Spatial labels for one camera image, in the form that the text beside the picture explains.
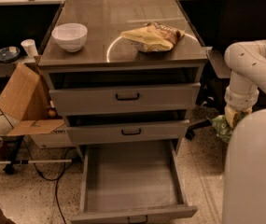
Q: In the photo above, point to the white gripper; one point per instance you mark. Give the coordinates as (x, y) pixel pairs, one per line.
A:
(241, 99)

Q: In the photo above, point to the green jalapeno chip bag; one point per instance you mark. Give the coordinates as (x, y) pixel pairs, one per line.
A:
(223, 128)

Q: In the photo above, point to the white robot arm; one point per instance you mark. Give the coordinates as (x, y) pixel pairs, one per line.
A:
(244, 197)

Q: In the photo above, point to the grey top drawer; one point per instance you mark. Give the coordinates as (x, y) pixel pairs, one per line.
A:
(109, 100)

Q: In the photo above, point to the grey drawer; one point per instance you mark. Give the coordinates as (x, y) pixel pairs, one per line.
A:
(129, 132)
(109, 100)
(132, 183)

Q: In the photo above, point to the grey middle drawer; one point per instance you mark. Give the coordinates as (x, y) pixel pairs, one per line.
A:
(129, 132)

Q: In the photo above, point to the yellow brown chip bag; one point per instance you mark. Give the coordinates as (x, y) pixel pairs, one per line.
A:
(153, 37)

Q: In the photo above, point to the grey metal drawer cabinet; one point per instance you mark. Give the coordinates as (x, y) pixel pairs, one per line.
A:
(108, 60)

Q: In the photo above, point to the grey bottom drawer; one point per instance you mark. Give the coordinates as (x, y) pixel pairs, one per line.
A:
(132, 183)

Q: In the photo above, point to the black office chair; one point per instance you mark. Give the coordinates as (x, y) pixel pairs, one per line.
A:
(220, 23)

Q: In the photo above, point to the white box under cardboard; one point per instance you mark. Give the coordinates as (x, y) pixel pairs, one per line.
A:
(56, 139)

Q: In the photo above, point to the white ceramic bowl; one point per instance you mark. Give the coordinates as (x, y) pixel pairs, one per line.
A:
(70, 36)

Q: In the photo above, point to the open cardboard box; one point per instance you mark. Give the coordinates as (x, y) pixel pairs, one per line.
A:
(25, 99)

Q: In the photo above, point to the white paper cup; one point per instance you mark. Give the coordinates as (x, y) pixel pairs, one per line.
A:
(29, 47)

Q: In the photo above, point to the black white metal stand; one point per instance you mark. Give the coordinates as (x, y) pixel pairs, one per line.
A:
(13, 152)

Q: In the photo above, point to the blue patterned bowl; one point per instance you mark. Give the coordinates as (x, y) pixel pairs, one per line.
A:
(9, 54)

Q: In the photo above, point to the low grey side shelf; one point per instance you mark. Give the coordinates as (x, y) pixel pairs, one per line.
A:
(6, 69)

